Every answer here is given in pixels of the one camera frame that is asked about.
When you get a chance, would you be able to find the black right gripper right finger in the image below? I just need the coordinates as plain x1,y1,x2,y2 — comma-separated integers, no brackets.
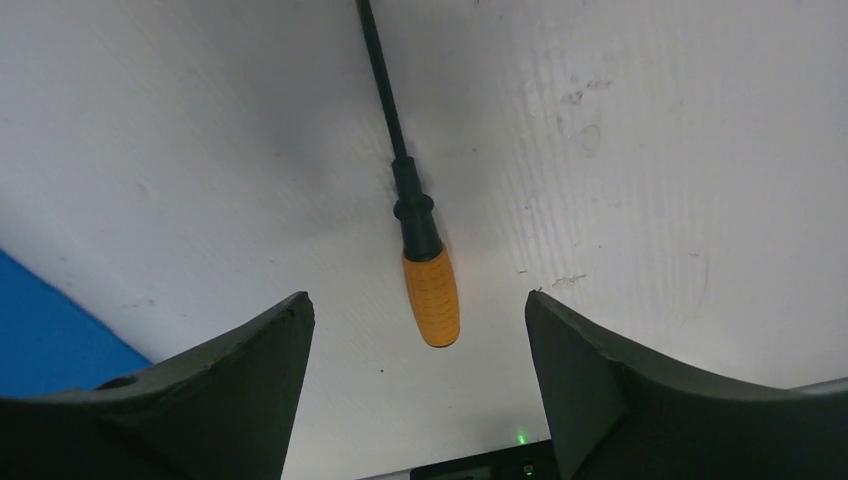
525,291,847,479

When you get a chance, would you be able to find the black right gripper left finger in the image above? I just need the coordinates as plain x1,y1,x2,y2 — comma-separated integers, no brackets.
1,292,315,479

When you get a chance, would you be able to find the orange black screwdriver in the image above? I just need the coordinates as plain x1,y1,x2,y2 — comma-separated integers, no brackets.
356,1,461,348

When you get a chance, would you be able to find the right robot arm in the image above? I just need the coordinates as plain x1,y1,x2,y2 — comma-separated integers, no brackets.
1,291,847,479

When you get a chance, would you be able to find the blue plastic bin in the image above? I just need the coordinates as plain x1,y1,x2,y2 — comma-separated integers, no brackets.
1,253,151,397

